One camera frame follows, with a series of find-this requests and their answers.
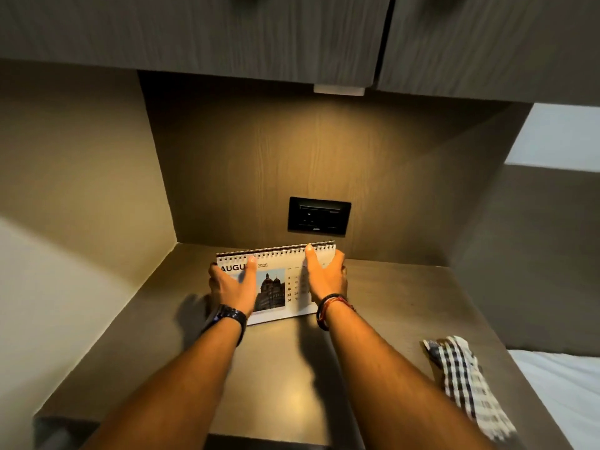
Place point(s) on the white bed sheet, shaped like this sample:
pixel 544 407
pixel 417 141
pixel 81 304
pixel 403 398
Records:
pixel 562 393

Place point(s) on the black wall socket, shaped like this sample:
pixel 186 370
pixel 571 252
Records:
pixel 318 216

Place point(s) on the under-cabinet light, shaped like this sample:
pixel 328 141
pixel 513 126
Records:
pixel 338 90

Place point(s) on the person's left hand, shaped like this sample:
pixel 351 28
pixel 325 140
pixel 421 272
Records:
pixel 232 290

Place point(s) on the person's left forearm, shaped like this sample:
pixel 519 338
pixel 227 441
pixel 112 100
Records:
pixel 164 386

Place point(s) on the person's right thumb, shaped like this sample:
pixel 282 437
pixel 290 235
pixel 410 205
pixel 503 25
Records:
pixel 311 257

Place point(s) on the person's right forearm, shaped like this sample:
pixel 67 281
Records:
pixel 398 384

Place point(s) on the checkered cloth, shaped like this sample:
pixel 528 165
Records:
pixel 464 384

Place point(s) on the white spiral desk calendar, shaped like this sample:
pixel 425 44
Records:
pixel 286 281

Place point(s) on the person's right hand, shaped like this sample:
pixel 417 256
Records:
pixel 328 278

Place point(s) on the wooden cabinet door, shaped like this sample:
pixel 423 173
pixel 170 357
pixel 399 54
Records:
pixel 187 32
pixel 492 42

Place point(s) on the person's left thumb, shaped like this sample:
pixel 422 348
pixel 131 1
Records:
pixel 251 268

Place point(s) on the black wristwatch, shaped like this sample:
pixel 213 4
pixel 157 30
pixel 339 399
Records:
pixel 228 316

